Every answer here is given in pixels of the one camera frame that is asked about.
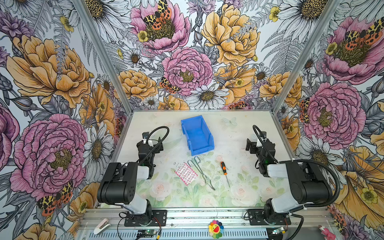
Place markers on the green circuit board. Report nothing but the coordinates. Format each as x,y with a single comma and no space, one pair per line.
277,231
146,234

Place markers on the orange black screwdriver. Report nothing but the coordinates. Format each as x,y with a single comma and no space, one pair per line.
224,169

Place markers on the left green circuit board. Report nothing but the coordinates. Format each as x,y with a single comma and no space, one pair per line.
146,234

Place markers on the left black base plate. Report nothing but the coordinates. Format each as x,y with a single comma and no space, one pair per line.
157,218

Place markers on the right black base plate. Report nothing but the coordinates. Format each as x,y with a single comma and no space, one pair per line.
258,217

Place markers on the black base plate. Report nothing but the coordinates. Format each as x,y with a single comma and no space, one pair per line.
258,217
157,218

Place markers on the pink patterned packet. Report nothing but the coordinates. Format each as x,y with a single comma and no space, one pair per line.
186,173

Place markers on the white slotted cable duct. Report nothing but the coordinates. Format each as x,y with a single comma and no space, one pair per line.
182,234

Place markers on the pink figurine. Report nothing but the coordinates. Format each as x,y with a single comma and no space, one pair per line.
328,235

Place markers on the white stapler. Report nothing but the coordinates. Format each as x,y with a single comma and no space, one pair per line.
102,226

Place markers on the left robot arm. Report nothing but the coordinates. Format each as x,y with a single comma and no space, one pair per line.
118,186

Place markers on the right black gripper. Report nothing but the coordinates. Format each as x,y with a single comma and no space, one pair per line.
252,145

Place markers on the right green circuit board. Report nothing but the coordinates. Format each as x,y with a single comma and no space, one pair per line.
277,231

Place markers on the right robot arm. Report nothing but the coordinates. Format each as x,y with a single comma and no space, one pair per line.
312,184

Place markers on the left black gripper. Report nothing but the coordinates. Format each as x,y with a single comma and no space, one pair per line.
145,142

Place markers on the blue plastic bin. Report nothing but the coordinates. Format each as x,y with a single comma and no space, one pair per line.
199,138

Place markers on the rainbow flower toy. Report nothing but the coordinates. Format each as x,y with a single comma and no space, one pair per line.
216,229

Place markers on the metal tongs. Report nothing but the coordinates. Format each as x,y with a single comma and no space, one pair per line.
195,162

